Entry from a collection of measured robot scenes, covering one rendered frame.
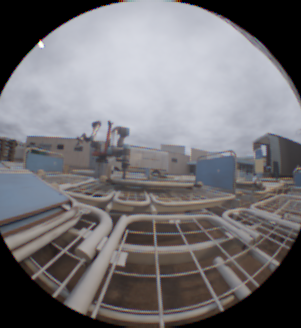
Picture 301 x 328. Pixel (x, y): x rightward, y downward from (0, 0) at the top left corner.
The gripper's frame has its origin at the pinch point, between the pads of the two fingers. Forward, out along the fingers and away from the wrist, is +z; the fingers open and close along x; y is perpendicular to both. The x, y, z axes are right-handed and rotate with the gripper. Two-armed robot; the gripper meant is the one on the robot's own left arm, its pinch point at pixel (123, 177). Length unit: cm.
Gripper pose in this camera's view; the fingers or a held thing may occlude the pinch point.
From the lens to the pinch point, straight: 96.6
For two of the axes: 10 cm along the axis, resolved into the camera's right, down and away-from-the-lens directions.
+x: -1.2, 1.4, 9.8
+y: 9.9, 0.8, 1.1
